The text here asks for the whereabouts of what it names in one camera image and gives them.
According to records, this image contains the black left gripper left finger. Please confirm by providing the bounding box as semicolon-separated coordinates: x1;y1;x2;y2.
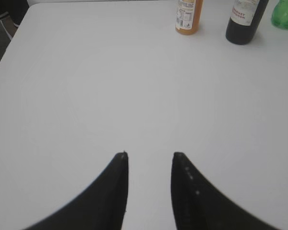
29;152;129;230

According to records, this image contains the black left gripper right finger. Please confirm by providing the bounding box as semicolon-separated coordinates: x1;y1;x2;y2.
171;152;288;230

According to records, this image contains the dark red wine bottle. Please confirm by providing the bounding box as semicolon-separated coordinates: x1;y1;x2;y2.
226;0;269;45

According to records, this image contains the orange juice bottle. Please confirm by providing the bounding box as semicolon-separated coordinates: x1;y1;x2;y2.
175;0;203;35

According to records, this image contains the green soda bottle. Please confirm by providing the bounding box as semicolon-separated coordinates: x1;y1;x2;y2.
271;0;288;29

